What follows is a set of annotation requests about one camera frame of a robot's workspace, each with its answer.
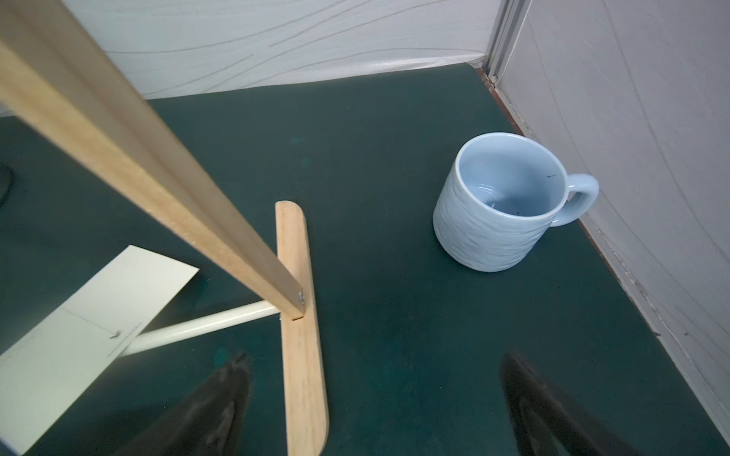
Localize wooden string rack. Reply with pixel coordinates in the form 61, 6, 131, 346
1, 1, 330, 455

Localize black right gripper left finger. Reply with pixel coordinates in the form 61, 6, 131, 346
116, 353, 252, 455

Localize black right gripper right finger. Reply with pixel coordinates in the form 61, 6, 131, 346
500, 353, 639, 455

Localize white postcard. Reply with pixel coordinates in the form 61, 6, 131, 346
1, 245, 198, 455

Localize light blue mug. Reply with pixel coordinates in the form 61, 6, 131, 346
433, 132, 600, 273

